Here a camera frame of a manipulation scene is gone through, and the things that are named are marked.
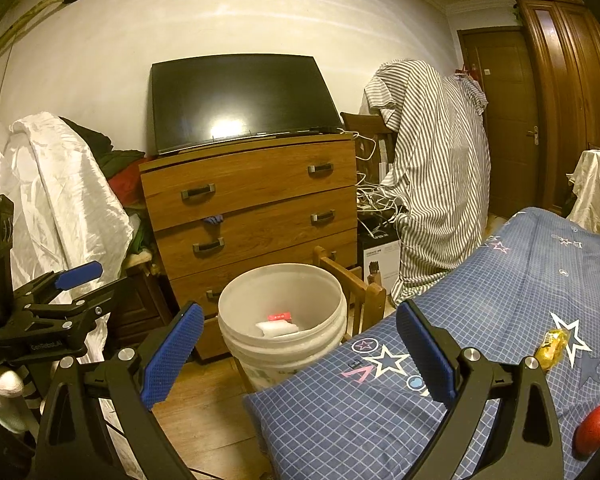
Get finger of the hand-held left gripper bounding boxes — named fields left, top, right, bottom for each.
left=10, top=276, right=138, bottom=333
left=12, top=261, right=105, bottom=311

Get red apple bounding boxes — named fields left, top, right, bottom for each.
left=574, top=402, right=600, bottom=458

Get grey striped cloth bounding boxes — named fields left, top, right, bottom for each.
left=362, top=59, right=492, bottom=306

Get dark wooden chair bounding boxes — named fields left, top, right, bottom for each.
left=340, top=111, right=396, bottom=161

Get black flat television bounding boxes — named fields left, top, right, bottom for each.
left=150, top=54, right=345, bottom=156

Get brown wooden wardrobe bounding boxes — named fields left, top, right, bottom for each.
left=514, top=0, right=600, bottom=221

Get yellow snack wrapper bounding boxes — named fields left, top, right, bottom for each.
left=534, top=327, right=571, bottom=372

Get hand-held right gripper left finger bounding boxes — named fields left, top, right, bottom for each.
left=34, top=301, right=206, bottom=480

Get person's left hand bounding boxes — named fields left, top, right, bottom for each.
left=0, top=364, right=41, bottom=435

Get wooden chest of drawers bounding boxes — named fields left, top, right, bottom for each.
left=139, top=132, right=361, bottom=361

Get tangle of white cables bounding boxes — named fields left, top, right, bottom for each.
left=352, top=132, right=406, bottom=236

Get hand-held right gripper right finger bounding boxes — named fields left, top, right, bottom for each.
left=396, top=300, right=566, bottom=480

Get beige wall pipe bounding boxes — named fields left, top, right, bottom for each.
left=0, top=0, right=87, bottom=61

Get blue star printed blanket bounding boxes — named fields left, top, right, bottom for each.
left=242, top=206, right=600, bottom=480

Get small light wooden chair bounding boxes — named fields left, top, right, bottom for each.
left=314, top=245, right=388, bottom=336

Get white plastic bucket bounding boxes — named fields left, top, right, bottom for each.
left=217, top=262, right=348, bottom=393

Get pile of dark clothes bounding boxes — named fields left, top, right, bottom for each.
left=60, top=117, right=153, bottom=261

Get dark wooden cabinet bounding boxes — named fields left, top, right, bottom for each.
left=105, top=260, right=171, bottom=351

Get black and white cardboard box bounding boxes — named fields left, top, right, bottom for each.
left=356, top=220, right=403, bottom=296

